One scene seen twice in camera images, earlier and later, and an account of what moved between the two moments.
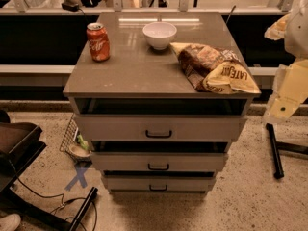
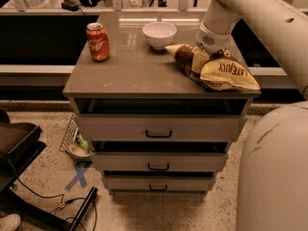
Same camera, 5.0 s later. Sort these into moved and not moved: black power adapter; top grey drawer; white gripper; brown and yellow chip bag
Moved: white gripper
Not moved: black power adapter; top grey drawer; brown and yellow chip bag
